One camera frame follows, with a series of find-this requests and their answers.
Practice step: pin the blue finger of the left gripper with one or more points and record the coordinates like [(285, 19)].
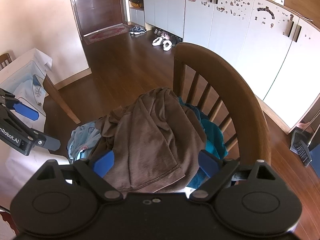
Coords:
[(48, 142), (26, 111)]

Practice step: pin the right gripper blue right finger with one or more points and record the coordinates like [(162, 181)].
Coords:
[(209, 163)]

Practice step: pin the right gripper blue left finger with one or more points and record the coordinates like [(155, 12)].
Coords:
[(104, 164)]

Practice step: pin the brown t-shirt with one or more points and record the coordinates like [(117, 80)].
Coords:
[(155, 141)]

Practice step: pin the wooden chair with clothes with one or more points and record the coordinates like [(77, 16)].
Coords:
[(244, 111)]

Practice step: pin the teal garment on chair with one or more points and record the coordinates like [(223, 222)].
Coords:
[(215, 142)]

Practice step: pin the light blue garment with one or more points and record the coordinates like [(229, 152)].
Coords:
[(82, 141)]

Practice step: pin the dustpan and brush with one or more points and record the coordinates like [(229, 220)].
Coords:
[(300, 142)]

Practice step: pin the red door mat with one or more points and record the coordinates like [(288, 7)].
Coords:
[(106, 33)]

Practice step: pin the dark wooden door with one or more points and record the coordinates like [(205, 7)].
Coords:
[(93, 16)]

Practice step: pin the white slippers pair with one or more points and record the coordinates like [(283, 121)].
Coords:
[(166, 44)]

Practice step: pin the white cabinet row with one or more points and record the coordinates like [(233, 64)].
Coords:
[(274, 49)]

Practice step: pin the blue sneakers pair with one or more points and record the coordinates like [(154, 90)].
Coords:
[(137, 30)]

